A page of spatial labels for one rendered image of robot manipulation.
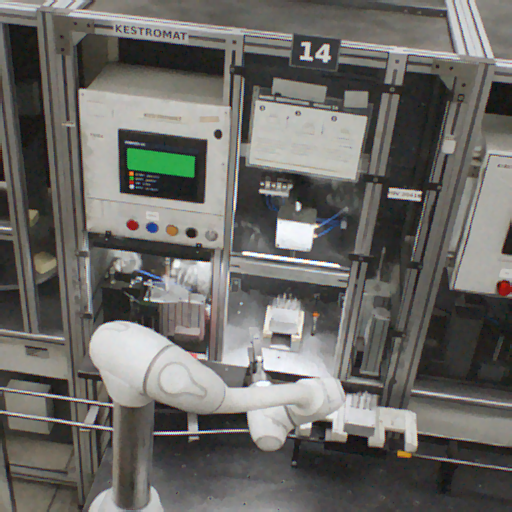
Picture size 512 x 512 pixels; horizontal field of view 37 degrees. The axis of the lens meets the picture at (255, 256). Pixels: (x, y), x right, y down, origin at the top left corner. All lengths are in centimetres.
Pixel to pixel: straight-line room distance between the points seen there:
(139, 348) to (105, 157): 70
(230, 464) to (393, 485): 53
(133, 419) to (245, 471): 79
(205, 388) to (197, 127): 77
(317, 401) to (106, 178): 87
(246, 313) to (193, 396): 116
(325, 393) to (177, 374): 62
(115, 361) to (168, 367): 15
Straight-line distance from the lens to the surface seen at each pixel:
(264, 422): 220
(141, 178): 223
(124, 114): 218
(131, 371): 176
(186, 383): 167
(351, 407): 250
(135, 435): 194
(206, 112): 212
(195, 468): 261
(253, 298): 290
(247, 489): 256
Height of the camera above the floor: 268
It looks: 35 degrees down
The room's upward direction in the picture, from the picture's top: 5 degrees clockwise
